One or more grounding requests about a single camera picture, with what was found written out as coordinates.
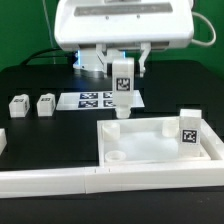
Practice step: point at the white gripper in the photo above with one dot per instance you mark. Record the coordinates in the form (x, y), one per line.
(124, 24)

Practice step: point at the white square tabletop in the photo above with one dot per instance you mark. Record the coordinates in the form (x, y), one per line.
(141, 141)

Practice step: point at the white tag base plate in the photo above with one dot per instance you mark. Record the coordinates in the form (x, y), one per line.
(85, 101)

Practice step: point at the white obstacle right wall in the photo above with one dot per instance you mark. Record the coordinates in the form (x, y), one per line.
(213, 145)

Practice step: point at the white obstacle wall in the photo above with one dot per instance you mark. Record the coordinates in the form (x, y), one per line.
(97, 179)
(3, 140)
(213, 145)

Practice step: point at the white obstacle left wall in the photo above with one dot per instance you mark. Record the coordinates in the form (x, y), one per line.
(3, 140)

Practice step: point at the white obstacle front wall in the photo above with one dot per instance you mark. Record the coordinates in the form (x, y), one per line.
(97, 179)

